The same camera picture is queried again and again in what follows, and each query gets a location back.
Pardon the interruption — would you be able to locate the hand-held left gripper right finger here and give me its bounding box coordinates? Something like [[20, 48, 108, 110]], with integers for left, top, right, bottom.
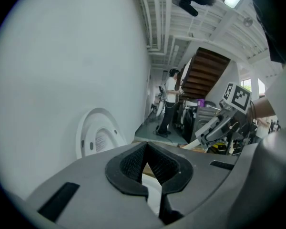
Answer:
[[146, 141, 242, 229]]

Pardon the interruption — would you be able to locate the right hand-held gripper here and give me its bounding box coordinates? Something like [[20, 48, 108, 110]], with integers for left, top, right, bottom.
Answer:
[[194, 83, 253, 150]]

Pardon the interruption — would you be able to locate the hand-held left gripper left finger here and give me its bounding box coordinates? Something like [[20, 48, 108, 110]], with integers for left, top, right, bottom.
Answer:
[[25, 141, 165, 229]]

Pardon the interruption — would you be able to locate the white toilet with labelled lid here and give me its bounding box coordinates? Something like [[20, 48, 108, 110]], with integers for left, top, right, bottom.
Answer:
[[75, 107, 128, 160]]

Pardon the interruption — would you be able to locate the person's right forearm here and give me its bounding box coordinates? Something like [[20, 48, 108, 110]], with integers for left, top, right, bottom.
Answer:
[[250, 96, 277, 119]]

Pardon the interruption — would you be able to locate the dark wooden staircase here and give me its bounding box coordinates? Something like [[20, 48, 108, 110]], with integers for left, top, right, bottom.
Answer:
[[181, 47, 232, 100]]

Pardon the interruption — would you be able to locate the person's black shirt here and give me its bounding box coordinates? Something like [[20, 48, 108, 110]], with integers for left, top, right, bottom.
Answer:
[[247, 0, 286, 64]]

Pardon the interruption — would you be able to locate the black head camera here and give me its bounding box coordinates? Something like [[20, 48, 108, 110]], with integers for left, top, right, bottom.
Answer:
[[171, 0, 199, 18]]

